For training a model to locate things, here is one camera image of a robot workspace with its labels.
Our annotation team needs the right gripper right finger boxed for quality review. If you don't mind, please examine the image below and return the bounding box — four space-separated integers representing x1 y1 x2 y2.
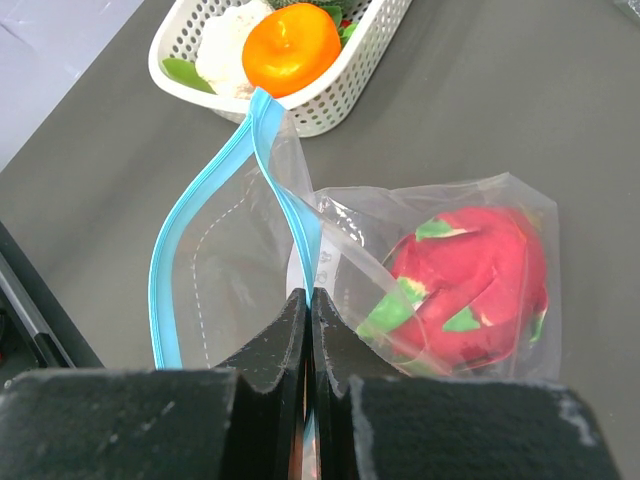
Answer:
310 289 619 479

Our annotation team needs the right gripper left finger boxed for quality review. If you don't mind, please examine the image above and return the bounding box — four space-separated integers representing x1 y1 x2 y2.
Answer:
1 289 308 479

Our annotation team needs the red fake dragon fruit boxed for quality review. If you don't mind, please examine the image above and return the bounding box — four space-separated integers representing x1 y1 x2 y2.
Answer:
356 206 549 369

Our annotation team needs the clear blue zip bag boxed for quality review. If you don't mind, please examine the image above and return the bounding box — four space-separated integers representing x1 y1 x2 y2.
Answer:
148 87 561 480

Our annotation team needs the orange fake tangerine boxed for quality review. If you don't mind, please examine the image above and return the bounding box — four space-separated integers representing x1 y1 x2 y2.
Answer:
241 3 342 98

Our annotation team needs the white fake cauliflower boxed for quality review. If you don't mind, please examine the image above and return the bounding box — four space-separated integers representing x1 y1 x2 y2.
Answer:
195 1 274 99

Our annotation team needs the white plastic basket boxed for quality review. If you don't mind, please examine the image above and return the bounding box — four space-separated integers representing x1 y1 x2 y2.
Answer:
148 0 412 138

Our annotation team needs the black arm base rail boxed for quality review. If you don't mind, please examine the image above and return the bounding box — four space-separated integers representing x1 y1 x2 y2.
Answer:
1 227 104 390

